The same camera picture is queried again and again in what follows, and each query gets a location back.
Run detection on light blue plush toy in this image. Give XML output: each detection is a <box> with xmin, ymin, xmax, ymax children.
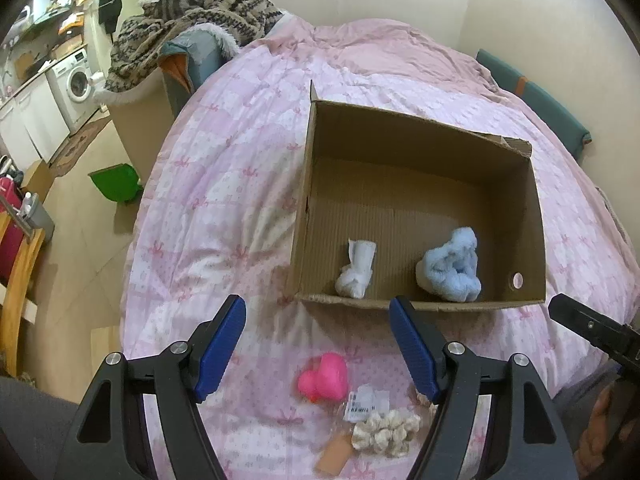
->
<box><xmin>416</xmin><ymin>226</ymin><xmax>482</xmax><ymax>302</ymax></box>

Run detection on pink rubber duck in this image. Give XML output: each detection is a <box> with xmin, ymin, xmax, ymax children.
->
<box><xmin>297</xmin><ymin>352</ymin><xmax>349</xmax><ymax>402</ymax></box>

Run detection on white sock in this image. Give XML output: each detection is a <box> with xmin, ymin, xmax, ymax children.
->
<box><xmin>335</xmin><ymin>240</ymin><xmax>376</xmax><ymax>299</ymax></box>

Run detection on beige silicone cup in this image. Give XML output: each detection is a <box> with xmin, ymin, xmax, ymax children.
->
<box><xmin>314</xmin><ymin>432</ymin><xmax>355</xmax><ymax>477</ymax></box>

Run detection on beige brown scrunchie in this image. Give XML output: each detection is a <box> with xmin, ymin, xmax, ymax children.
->
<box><xmin>416</xmin><ymin>392</ymin><xmax>437</xmax><ymax>418</ymax></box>

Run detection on person's right hand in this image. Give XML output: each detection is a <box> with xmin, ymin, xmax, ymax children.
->
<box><xmin>574</xmin><ymin>379</ymin><xmax>639</xmax><ymax>479</ymax></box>

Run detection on grey trousers leg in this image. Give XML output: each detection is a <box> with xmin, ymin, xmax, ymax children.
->
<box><xmin>0</xmin><ymin>377</ymin><xmax>78</xmax><ymax>479</ymax></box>

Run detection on cream fabric scrunchie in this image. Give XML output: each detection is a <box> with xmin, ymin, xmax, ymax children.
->
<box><xmin>350</xmin><ymin>410</ymin><xmax>422</xmax><ymax>458</ymax></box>

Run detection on clear plastic labelled bag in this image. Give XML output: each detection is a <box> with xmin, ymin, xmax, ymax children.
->
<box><xmin>331</xmin><ymin>384</ymin><xmax>390</xmax><ymax>436</ymax></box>

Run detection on wooden chair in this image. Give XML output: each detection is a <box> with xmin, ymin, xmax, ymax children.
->
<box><xmin>0</xmin><ymin>208</ymin><xmax>44</xmax><ymax>377</ymax></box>

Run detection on open brown cardboard box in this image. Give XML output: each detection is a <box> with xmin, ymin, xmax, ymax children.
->
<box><xmin>286</xmin><ymin>98</ymin><xmax>546</xmax><ymax>312</ymax></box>

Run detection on teal headboard cushion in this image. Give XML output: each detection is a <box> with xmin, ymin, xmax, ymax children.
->
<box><xmin>475</xmin><ymin>49</ymin><xmax>592</xmax><ymax>162</ymax></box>

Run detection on red suitcase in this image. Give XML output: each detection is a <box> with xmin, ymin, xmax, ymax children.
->
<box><xmin>0</xmin><ymin>176</ymin><xmax>24</xmax><ymax>282</ymax></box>

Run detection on grey small trash can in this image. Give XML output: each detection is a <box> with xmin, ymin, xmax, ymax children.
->
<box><xmin>20</xmin><ymin>192</ymin><xmax>55</xmax><ymax>244</ymax></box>

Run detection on pink patterned bed quilt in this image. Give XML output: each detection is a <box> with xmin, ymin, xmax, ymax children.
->
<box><xmin>122</xmin><ymin>15</ymin><xmax>639</xmax><ymax>479</ymax></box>

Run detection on brown floor mat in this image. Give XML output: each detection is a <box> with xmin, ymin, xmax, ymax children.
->
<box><xmin>49</xmin><ymin>115</ymin><xmax>112</xmax><ymax>178</ymax></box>

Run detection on beige sofa armrest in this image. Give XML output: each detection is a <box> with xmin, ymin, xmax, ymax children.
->
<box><xmin>96</xmin><ymin>68</ymin><xmax>175</xmax><ymax>184</ymax></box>

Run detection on white kitchen cabinets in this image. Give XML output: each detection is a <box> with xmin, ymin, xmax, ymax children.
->
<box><xmin>1</xmin><ymin>75</ymin><xmax>70</xmax><ymax>170</ymax></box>

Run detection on white washing machine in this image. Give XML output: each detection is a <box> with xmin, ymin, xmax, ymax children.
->
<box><xmin>47</xmin><ymin>48</ymin><xmax>99</xmax><ymax>134</ymax></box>

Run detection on teal orange pillow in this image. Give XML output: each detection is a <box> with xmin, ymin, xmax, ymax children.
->
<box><xmin>158</xmin><ymin>23</ymin><xmax>240</xmax><ymax>118</ymax></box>

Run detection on patterned knit blanket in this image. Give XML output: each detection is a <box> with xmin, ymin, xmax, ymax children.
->
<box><xmin>104</xmin><ymin>0</ymin><xmax>283</xmax><ymax>92</ymax></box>

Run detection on black hanging garment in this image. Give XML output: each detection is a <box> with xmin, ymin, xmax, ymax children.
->
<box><xmin>98</xmin><ymin>0</ymin><xmax>122</xmax><ymax>37</ymax></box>

